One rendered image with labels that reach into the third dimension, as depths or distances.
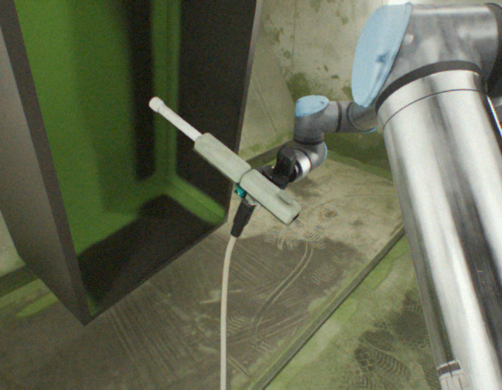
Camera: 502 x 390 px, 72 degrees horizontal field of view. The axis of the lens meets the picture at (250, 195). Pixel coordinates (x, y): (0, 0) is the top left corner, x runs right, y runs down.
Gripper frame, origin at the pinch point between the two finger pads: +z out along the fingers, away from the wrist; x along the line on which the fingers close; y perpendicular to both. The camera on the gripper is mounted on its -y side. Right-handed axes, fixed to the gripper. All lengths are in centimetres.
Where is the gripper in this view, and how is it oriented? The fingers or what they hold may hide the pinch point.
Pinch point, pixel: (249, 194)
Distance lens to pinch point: 83.1
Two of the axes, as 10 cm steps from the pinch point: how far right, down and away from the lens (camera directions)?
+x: -7.4, -6.2, 2.4
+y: -3.3, 6.6, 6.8
